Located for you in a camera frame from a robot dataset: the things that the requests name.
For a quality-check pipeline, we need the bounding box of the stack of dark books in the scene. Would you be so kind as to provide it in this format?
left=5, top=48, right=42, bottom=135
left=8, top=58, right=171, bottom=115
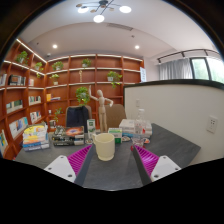
left=52, top=125, right=86, bottom=147

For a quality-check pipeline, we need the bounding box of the white wall notice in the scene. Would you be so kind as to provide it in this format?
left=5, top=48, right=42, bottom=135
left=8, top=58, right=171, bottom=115
left=139, top=66, right=148, bottom=83

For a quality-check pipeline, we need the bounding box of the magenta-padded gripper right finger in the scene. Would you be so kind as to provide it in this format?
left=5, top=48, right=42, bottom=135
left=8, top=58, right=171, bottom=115
left=130, top=144, right=182, bottom=187

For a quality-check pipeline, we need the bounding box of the grey curtain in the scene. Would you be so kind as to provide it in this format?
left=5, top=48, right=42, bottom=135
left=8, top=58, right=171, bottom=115
left=158, top=58, right=194, bottom=81

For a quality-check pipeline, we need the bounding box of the white wall power socket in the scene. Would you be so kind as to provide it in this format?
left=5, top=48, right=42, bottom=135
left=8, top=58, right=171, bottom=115
left=205, top=115, right=219, bottom=134

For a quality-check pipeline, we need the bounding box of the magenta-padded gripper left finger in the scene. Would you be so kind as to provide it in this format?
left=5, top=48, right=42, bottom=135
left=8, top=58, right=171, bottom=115
left=43, top=144, right=96, bottom=187

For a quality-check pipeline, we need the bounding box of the stack of colourful books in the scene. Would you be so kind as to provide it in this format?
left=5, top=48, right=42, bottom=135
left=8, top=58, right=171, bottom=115
left=22, top=123, right=50, bottom=152

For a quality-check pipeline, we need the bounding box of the small green white box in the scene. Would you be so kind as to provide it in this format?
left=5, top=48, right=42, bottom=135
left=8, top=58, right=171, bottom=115
left=107, top=127, right=123, bottom=144

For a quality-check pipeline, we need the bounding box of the wooden artist mannequin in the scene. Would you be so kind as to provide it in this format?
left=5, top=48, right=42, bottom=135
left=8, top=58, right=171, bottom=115
left=88, top=85, right=114, bottom=133

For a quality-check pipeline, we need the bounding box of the black curtain rail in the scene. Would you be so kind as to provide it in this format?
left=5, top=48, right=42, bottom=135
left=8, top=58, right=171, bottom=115
left=157, top=48, right=221, bottom=64

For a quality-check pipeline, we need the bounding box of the ceiling air vent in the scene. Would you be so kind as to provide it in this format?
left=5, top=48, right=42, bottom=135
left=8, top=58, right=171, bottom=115
left=106, top=22, right=134, bottom=32

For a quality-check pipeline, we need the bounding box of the cream ceramic mug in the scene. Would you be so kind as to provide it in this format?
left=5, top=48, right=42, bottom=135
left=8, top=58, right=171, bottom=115
left=91, top=132, right=116, bottom=162

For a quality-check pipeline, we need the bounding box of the chair with dark jacket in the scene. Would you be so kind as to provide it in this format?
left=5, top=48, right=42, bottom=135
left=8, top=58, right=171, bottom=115
left=65, top=105, right=93, bottom=133

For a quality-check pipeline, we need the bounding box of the window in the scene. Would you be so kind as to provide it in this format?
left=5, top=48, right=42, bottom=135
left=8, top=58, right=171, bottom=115
left=190, top=56, right=224, bottom=84

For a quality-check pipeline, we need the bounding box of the orange wooden shelf unit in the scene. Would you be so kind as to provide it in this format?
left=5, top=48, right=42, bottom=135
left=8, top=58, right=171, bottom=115
left=0, top=38, right=145, bottom=161

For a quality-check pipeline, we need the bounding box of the branched ceiling light fixture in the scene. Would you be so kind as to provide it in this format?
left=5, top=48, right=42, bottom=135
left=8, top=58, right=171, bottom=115
left=75, top=0, right=133, bottom=24

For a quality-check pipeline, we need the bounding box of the tan upholstered chair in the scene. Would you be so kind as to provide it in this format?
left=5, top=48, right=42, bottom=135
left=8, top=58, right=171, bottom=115
left=105, top=103, right=128, bottom=129

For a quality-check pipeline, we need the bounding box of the tall green white carton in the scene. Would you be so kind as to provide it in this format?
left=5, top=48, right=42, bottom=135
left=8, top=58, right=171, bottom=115
left=86, top=118, right=97, bottom=139

